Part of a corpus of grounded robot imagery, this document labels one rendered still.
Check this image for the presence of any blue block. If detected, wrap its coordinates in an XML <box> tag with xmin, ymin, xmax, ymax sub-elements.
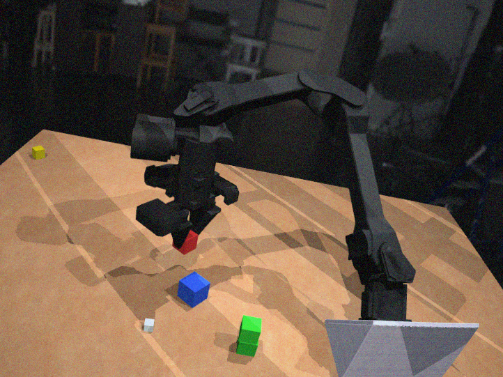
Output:
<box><xmin>177</xmin><ymin>271</ymin><xmax>210</xmax><ymax>308</ymax></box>

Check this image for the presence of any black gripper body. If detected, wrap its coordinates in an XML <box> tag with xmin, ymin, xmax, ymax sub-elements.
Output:
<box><xmin>136</xmin><ymin>161</ymin><xmax>239</xmax><ymax>237</ymax></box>

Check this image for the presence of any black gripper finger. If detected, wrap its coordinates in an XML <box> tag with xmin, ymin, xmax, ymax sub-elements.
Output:
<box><xmin>171</xmin><ymin>220</ymin><xmax>193</xmax><ymax>249</ymax></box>
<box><xmin>189</xmin><ymin>205</ymin><xmax>221</xmax><ymax>235</ymax></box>

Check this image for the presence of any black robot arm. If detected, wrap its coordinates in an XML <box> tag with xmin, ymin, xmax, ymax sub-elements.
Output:
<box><xmin>130</xmin><ymin>68</ymin><xmax>416</xmax><ymax>322</ymax></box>

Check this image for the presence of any green block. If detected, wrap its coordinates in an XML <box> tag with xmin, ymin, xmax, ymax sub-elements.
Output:
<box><xmin>238</xmin><ymin>315</ymin><xmax>261</xmax><ymax>344</ymax></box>
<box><xmin>236</xmin><ymin>341</ymin><xmax>258</xmax><ymax>357</ymax></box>

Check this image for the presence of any small yellow block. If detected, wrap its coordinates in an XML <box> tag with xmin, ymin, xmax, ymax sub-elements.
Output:
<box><xmin>32</xmin><ymin>146</ymin><xmax>45</xmax><ymax>160</ymax></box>

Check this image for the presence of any red block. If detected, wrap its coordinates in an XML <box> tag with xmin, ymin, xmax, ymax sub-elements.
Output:
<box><xmin>172</xmin><ymin>229</ymin><xmax>199</xmax><ymax>255</ymax></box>

